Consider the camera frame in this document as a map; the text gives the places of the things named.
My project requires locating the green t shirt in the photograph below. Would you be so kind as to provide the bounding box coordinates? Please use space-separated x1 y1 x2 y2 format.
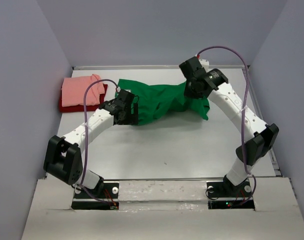
118 79 210 126

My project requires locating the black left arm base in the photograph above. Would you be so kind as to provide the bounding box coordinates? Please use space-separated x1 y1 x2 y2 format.
71 181 120 211

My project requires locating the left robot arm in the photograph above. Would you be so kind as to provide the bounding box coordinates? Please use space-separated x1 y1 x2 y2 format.
43 89 139 198

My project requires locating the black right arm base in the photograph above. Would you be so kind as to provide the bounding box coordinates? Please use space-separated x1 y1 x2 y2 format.
205 180 255 210

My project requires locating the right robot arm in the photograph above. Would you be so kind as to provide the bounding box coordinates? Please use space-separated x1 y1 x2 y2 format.
179 56 279 199

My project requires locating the dark red t shirt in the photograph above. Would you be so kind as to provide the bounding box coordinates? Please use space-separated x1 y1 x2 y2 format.
58 83 108 113

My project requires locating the pink t shirt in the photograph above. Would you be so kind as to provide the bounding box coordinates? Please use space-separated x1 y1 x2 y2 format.
61 74 106 107

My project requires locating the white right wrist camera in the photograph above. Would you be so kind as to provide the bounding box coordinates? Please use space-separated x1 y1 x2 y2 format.
196 55 210 71

